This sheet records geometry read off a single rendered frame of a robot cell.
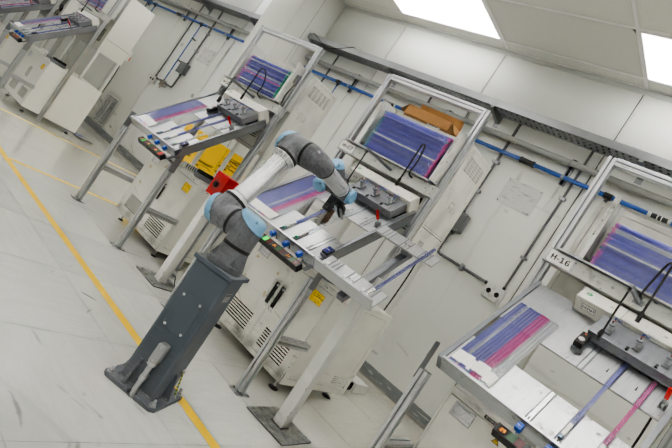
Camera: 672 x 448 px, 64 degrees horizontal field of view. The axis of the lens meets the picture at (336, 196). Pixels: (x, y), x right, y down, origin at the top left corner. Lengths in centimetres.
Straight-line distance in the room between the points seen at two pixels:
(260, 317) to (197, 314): 108
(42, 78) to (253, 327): 436
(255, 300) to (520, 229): 217
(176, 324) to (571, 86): 368
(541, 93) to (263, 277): 283
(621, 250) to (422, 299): 218
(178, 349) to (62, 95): 502
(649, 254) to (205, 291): 181
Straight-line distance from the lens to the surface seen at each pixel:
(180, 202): 393
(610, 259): 262
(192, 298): 210
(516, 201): 446
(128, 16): 688
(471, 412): 249
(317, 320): 290
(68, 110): 690
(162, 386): 221
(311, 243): 272
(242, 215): 208
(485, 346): 230
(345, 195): 256
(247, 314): 320
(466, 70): 522
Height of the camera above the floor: 96
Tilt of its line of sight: 2 degrees up
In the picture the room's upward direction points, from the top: 34 degrees clockwise
